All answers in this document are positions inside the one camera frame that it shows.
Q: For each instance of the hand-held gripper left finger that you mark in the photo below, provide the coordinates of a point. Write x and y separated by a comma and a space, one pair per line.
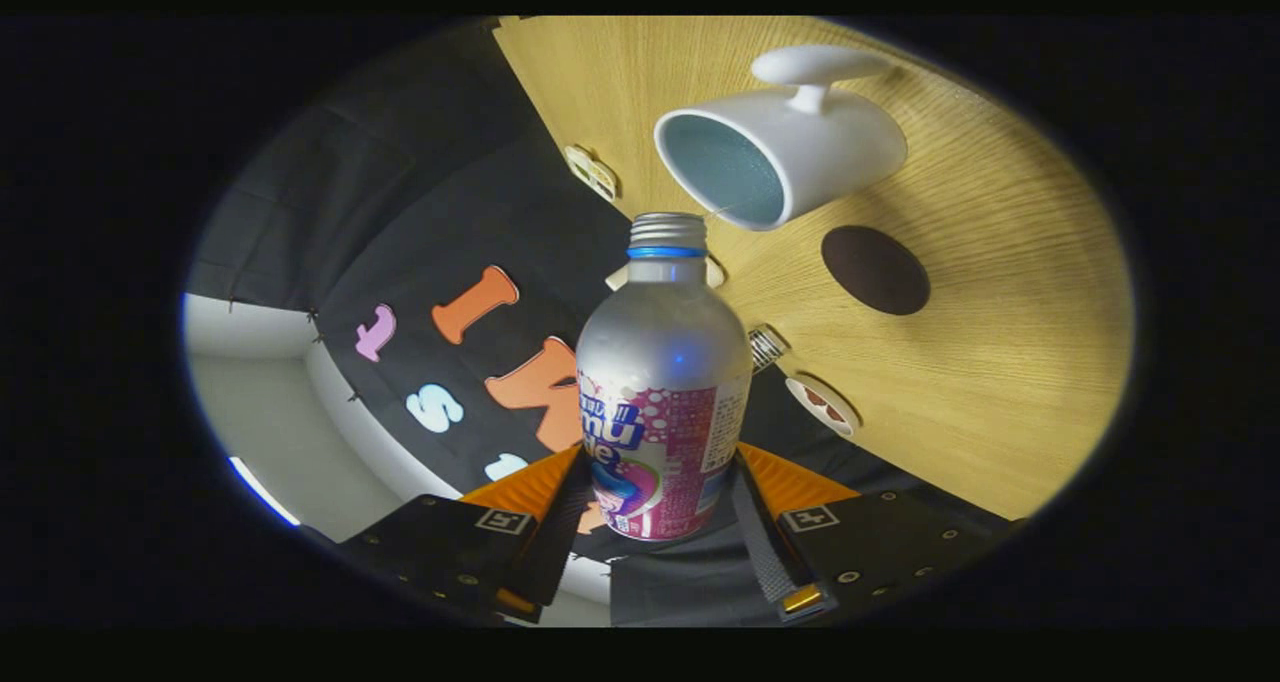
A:
565, 537

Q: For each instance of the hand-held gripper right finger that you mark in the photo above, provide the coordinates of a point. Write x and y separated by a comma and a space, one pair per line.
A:
765, 547

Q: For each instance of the silver juice bottle pink label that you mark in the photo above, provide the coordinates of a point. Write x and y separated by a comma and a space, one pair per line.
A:
660, 362

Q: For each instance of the dark brown round coaster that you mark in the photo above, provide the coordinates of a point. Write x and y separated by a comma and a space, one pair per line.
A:
875, 270

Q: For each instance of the white round plate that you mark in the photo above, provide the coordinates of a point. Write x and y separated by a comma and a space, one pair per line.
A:
800, 402

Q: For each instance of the red food pieces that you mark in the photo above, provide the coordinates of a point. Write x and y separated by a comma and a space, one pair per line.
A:
828, 407

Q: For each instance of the small metal rack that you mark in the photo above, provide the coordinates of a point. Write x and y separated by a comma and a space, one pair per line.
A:
766, 347

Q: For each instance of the white toaster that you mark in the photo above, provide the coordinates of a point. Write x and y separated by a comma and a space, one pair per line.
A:
616, 279

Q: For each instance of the wooden table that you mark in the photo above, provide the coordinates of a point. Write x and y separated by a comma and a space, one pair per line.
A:
1000, 362

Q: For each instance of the small ceiling light panel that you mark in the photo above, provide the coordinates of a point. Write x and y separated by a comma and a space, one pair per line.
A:
262, 492

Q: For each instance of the white divided sauce tray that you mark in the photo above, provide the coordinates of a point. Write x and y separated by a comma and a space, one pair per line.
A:
592, 172

